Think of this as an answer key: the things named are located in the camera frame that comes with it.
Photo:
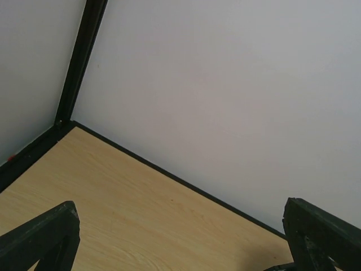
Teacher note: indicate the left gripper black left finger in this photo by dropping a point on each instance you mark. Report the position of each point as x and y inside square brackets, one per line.
[48, 242]

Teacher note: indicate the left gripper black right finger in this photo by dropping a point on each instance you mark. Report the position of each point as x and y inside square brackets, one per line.
[319, 240]

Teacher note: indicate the black enclosure frame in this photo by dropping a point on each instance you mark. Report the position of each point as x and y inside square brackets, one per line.
[16, 165]

